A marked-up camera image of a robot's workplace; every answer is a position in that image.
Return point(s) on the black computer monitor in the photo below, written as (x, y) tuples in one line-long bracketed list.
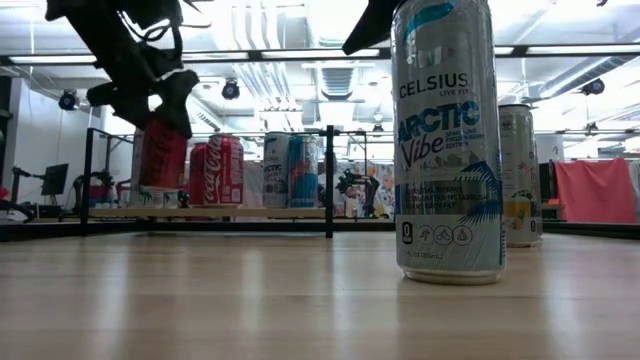
[(55, 179)]

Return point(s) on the silver Celsius Arctic Vibe can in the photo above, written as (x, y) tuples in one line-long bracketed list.
[(450, 150), (276, 170)]

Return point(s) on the orange cloth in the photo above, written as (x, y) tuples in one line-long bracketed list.
[(595, 192)]

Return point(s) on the blue silver Red Bull can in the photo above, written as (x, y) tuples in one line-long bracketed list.
[(303, 172)]

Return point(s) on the red Coca-Cola can white script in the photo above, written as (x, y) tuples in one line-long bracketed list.
[(223, 170)]

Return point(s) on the silver Celsius can yellow print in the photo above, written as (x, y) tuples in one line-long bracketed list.
[(520, 175)]

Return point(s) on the red object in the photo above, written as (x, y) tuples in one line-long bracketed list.
[(3, 192)]

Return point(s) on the black aluminium table frame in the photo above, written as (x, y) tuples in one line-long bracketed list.
[(87, 175)]

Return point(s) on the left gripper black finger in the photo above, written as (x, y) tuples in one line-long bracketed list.
[(125, 102), (180, 100)]

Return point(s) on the black shelf divider bar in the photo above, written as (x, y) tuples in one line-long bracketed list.
[(330, 200)]

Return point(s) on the black overhead frame beam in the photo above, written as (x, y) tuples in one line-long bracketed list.
[(255, 55)]

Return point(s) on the colourful floral banner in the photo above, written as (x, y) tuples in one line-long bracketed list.
[(386, 185)]

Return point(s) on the silver slim can green print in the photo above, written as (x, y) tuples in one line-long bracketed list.
[(171, 199)]

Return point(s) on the black ceiling camera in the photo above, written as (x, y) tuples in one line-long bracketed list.
[(67, 100), (230, 90), (593, 86)]

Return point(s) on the red zero sugar cola can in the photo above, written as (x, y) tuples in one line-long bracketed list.
[(162, 160)]

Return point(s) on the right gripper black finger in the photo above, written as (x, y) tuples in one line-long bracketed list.
[(372, 27)]

